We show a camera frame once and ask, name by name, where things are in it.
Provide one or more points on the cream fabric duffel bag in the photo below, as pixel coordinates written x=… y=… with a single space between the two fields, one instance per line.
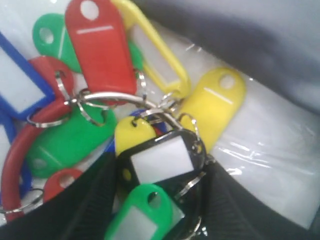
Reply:
x=276 y=42

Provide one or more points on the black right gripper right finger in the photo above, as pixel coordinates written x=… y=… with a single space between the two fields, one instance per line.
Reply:
x=232 y=213

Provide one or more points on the colourful key tag bunch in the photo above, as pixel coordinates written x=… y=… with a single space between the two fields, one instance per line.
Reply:
x=109 y=74

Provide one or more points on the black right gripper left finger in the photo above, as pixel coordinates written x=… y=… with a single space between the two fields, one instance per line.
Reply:
x=83 y=211

